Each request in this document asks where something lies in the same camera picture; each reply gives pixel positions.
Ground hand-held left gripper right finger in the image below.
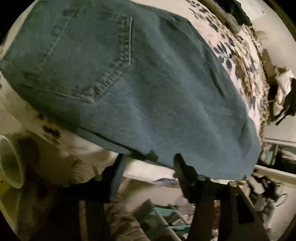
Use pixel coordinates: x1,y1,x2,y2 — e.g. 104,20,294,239
173,153,270,241

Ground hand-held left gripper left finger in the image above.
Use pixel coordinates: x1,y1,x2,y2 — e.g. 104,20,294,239
62,153,127,241

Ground blue denim pants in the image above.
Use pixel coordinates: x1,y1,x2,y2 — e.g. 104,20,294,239
0,0,263,181

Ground teal plastic item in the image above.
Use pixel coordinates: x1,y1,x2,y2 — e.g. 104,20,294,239
148,206,193,232

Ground floral printed blanket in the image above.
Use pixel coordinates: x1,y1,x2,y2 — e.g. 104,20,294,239
0,0,271,189

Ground black bag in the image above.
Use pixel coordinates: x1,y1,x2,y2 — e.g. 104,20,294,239
275,77,296,126

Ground white crumpled cloth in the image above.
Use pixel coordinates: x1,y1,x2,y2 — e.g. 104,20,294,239
273,70,295,117

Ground dark green garment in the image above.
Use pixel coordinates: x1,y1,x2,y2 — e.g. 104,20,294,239
221,0,253,26

